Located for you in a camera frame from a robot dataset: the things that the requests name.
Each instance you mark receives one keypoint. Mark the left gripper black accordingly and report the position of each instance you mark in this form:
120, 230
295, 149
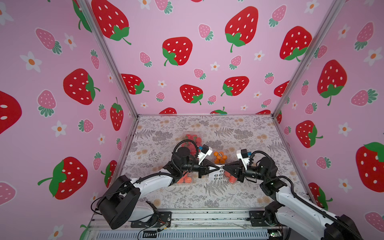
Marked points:
202, 169

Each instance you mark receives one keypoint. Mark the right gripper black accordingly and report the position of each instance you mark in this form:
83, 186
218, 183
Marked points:
240, 172

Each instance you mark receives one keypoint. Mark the white sticker sheet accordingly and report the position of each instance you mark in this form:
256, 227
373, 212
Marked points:
217, 175

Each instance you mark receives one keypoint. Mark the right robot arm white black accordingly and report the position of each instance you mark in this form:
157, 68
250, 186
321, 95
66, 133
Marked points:
288, 208

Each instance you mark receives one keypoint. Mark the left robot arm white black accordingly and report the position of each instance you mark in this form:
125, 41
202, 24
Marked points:
120, 204

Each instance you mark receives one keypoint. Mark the clear small peach box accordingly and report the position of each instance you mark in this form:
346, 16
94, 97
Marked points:
231, 178

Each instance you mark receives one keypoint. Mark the clear orange kumquat box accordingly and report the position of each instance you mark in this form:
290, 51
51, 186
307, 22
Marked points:
220, 158

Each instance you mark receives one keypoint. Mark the clear large peach box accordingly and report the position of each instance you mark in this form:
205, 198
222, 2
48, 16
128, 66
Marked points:
188, 179

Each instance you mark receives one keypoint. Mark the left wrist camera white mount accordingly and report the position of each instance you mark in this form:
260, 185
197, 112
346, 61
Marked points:
204, 151

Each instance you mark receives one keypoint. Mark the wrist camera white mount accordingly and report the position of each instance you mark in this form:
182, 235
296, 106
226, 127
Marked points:
244, 156
204, 151

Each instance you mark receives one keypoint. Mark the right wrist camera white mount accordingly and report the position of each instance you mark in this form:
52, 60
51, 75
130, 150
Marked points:
244, 156

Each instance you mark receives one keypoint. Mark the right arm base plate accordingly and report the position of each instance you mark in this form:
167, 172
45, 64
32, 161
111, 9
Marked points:
264, 219

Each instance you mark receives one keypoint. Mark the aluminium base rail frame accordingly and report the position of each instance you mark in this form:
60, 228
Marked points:
194, 224

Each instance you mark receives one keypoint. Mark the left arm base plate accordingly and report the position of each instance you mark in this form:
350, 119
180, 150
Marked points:
157, 220

